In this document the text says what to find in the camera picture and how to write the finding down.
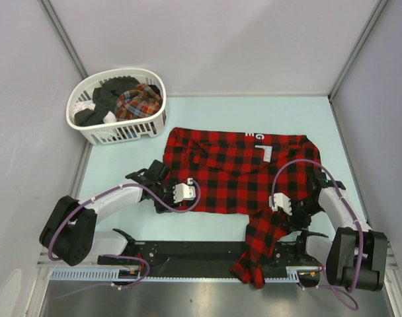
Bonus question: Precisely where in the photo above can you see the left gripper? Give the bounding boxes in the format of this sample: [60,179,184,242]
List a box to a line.
[152,182,182,213]

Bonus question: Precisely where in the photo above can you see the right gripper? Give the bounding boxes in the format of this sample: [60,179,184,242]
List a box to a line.
[282,197,324,231]

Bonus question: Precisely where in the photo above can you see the red black plaid shirt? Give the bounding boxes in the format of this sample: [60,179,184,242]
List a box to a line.
[163,127,323,290]

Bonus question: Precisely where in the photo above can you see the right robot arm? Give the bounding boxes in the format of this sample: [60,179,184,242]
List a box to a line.
[286,172,388,291]

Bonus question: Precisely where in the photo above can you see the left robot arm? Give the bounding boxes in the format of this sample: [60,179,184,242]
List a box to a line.
[39,160,185,266]

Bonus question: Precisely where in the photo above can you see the multicolour plaid shirt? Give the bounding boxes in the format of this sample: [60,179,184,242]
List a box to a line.
[114,83,163,121]

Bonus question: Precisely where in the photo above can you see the white garment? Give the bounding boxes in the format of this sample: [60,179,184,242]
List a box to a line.
[73,100,118,127]

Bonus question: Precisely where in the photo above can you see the white laundry basket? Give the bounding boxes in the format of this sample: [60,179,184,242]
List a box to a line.
[66,68,167,145]

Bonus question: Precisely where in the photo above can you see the dark grey garment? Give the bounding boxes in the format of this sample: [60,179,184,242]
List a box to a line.
[91,77,140,113]

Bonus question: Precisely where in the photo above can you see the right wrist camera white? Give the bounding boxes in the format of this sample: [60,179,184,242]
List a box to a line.
[269,193,292,215]

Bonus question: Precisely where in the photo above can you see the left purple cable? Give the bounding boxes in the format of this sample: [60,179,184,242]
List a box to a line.
[47,178,202,298]

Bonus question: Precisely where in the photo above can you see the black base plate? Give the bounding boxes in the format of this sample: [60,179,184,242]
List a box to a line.
[97,240,334,285]

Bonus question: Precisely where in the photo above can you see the white cable duct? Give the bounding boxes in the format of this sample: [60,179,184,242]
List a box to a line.
[49,267,300,283]

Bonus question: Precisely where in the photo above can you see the aluminium frame rail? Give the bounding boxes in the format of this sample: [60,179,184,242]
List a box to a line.
[36,249,396,270]

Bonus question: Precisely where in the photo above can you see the left aluminium corner post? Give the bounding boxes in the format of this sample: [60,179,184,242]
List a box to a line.
[38,0,89,79]

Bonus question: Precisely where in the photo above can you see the aluminium corner post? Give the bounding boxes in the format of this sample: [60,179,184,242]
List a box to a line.
[38,0,89,79]
[327,0,390,104]

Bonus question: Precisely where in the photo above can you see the right aluminium corner post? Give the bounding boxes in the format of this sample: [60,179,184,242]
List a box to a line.
[327,0,390,104]

